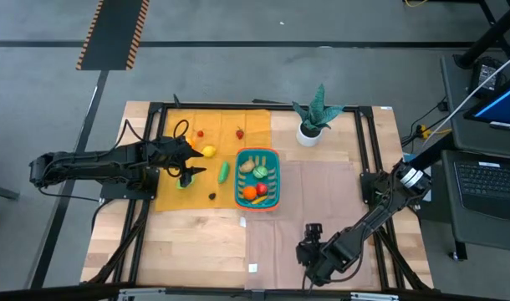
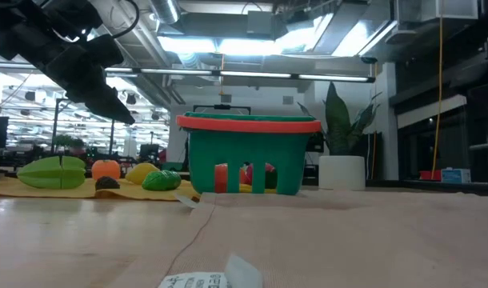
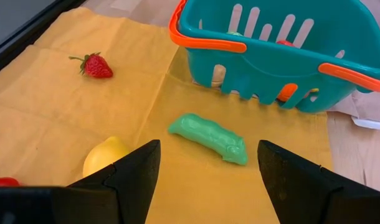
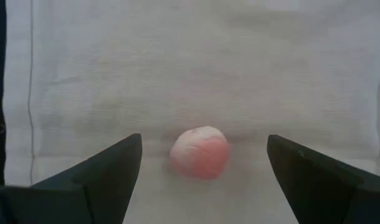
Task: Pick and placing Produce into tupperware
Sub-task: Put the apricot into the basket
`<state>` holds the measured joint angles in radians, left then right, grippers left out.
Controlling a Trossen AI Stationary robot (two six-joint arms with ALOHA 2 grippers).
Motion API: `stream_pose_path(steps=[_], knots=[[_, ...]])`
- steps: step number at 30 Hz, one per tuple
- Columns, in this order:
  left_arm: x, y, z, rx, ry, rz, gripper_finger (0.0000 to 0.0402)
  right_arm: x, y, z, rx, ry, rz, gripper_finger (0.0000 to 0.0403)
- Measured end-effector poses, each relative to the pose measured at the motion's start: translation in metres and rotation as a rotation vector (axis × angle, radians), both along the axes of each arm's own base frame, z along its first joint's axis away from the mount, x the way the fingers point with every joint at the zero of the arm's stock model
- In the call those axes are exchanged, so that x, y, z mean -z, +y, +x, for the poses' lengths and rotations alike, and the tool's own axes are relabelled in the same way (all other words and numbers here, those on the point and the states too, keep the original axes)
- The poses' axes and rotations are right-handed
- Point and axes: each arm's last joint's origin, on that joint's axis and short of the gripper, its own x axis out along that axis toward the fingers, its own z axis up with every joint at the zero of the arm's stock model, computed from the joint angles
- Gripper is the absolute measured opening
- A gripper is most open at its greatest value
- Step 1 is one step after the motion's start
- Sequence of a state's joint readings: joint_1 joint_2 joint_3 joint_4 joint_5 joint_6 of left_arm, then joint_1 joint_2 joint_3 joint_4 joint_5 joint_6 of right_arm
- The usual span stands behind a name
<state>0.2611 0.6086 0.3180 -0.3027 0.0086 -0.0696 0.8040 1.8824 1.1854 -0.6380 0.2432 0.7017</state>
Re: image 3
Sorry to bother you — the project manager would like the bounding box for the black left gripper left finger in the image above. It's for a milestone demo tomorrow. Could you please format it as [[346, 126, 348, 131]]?
[[67, 139, 161, 224]]

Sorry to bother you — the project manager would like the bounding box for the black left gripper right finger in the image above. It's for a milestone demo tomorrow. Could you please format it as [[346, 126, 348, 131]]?
[[257, 139, 380, 224]]

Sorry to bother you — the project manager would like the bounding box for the yellow toy lemon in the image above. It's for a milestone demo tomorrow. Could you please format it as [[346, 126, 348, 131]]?
[[82, 136, 131, 179]]

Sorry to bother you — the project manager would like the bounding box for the green toy pea pod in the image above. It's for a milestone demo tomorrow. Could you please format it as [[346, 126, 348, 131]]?
[[168, 113, 249, 166]]

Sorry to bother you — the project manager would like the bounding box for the orange toy pumpkin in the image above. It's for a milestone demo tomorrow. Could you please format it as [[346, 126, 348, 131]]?
[[277, 83, 298, 102]]

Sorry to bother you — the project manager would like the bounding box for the red toy strawberry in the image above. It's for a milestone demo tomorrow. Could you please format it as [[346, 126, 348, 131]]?
[[68, 52, 114, 79]]

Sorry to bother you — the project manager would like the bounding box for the red toy tomato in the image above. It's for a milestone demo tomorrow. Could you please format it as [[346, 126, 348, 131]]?
[[0, 177, 22, 187]]

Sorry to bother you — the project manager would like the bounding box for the yellow cloth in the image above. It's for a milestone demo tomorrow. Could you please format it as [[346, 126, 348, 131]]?
[[0, 6, 334, 224]]

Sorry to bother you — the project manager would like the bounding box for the small white cloth tag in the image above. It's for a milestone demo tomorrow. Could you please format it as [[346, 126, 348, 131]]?
[[351, 115, 380, 131]]

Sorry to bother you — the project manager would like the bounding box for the teal basket orange rim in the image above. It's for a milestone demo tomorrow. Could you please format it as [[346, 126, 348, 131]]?
[[168, 0, 380, 113]]

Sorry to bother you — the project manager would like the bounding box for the black table frame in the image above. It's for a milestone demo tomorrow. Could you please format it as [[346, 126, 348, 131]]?
[[0, 0, 85, 78]]

